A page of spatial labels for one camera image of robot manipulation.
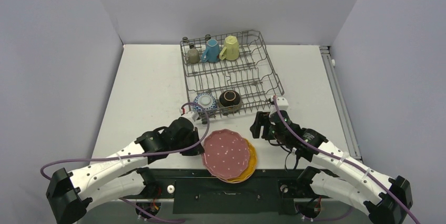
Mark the yellow plate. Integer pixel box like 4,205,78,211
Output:
220,138,258,184

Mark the dark brown glazed bowl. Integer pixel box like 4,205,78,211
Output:
218,90,242,109

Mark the orange patterned small bowl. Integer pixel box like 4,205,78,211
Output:
192,93,218,112

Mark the pink polka dot plate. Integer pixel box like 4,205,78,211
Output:
201,129,250,180

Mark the grey wire dish rack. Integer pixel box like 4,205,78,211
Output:
180,29,285,119

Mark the yellow green mug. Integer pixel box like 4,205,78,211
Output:
219,35,240,61

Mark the small grey cup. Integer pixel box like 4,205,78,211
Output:
186,48,201,64

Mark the blue handled white mug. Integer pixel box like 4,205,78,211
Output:
201,38,220,63

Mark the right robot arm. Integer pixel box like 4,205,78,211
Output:
250,110,413,223

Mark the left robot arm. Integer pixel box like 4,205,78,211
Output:
40,112,204,223

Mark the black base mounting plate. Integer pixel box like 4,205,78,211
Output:
115,168,332,215

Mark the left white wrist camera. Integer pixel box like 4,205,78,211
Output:
180,108,200,124

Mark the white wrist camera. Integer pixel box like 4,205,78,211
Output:
269,95,289,112
180,108,200,124

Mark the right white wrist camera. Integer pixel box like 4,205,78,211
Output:
269,95,289,112

